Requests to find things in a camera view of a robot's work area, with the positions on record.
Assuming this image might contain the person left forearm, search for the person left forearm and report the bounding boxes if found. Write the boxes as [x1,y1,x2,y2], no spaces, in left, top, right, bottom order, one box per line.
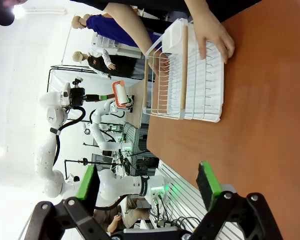
[184,0,214,21]

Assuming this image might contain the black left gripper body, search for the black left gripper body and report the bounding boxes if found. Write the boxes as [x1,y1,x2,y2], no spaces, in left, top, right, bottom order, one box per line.
[69,86,87,108]

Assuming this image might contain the person right forearm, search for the person right forearm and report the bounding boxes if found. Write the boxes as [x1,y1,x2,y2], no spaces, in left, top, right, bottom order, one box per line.
[102,2,164,55]

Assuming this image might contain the seated person in brown clothes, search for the seated person in brown clothes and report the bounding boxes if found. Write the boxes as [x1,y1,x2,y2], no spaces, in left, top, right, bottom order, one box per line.
[92,196,151,234]

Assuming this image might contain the white drawer unit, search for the white drawer unit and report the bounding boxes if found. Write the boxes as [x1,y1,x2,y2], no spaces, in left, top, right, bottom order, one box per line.
[90,31,121,50]

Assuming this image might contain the white slatted frame panel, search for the white slatted frame panel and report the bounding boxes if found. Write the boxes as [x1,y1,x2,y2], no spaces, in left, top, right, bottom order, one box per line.
[139,159,246,240]

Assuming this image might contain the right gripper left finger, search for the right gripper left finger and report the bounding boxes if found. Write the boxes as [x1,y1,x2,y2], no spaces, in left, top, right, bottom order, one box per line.
[21,164,111,240]

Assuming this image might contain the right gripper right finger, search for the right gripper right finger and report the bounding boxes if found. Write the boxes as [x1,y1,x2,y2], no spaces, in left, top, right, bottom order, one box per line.
[189,160,284,240]

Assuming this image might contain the wooden background table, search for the wooden background table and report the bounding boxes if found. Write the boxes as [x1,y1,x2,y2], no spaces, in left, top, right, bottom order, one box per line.
[126,79,151,129]

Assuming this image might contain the person right hand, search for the person right hand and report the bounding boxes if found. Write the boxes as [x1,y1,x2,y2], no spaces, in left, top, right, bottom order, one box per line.
[148,48,171,76]

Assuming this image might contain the person left hand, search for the person left hand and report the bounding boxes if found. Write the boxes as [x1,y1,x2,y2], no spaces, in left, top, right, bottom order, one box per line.
[193,12,236,65]

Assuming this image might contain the mannequin in black apron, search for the mannequin in black apron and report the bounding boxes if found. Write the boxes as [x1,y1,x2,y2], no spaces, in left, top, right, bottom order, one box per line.
[72,48,117,81]

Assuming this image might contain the orange and white lint roller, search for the orange and white lint roller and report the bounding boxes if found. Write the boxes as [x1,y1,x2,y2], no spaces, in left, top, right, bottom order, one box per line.
[106,80,130,110]

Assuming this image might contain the mannequin in blue shirt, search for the mannequin in blue shirt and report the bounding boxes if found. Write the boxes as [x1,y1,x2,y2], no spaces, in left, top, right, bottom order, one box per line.
[70,13,164,49]

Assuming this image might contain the black backdrop frame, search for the black backdrop frame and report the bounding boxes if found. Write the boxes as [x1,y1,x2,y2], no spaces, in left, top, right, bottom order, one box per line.
[46,64,99,94]

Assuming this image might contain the person torso in black shirt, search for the person torso in black shirt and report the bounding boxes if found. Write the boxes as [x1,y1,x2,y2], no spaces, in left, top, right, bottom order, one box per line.
[69,0,262,24]

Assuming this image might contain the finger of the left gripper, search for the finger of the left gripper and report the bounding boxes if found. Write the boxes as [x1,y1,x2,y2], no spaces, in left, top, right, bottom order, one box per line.
[84,93,109,103]

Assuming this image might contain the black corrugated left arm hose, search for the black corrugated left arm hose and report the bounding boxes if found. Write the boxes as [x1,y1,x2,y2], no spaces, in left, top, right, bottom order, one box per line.
[50,105,87,166]

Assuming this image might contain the white dish rack wooden handles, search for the white dish rack wooden handles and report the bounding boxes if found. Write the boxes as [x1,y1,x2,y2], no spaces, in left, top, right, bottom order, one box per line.
[142,18,226,124]

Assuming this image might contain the bundle of black cables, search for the bundle of black cables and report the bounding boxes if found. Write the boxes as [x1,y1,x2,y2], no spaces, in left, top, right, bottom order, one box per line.
[148,193,201,229]

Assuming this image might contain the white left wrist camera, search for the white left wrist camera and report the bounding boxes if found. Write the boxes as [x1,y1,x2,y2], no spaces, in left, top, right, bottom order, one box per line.
[59,82,72,109]

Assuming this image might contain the black boom stand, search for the black boom stand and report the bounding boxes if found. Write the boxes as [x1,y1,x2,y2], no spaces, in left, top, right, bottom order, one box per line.
[63,156,121,181]

